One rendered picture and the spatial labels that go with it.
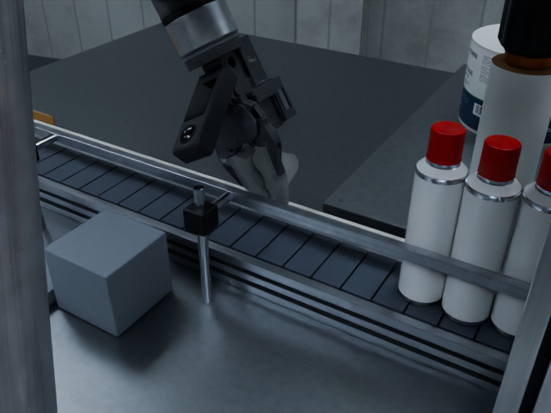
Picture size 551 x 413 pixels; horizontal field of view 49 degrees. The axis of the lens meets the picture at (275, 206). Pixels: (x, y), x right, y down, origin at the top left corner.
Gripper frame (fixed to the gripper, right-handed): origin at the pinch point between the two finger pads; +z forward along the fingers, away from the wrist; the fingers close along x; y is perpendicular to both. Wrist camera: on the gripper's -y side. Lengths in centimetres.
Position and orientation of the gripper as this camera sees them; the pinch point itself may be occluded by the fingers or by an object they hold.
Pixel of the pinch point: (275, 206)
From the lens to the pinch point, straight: 73.0
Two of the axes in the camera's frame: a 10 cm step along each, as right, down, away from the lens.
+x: -7.4, 1.8, 6.5
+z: 4.3, 8.7, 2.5
